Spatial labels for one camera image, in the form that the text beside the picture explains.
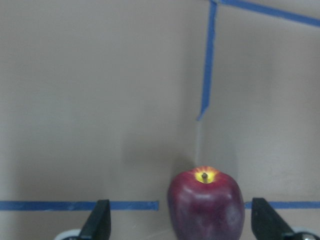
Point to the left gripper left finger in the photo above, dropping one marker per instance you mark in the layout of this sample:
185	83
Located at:
98	224

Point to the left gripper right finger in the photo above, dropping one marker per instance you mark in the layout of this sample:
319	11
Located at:
266	223

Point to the dark red apple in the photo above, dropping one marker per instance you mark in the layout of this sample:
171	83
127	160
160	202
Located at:
205	204

